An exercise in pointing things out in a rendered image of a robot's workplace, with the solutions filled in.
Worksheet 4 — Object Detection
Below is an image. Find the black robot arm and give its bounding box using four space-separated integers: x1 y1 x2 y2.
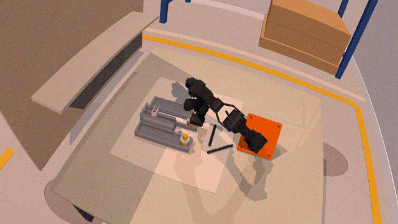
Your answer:
183 78 268 154

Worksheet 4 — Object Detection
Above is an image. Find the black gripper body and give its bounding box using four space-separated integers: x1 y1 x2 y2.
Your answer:
190 100 209 127

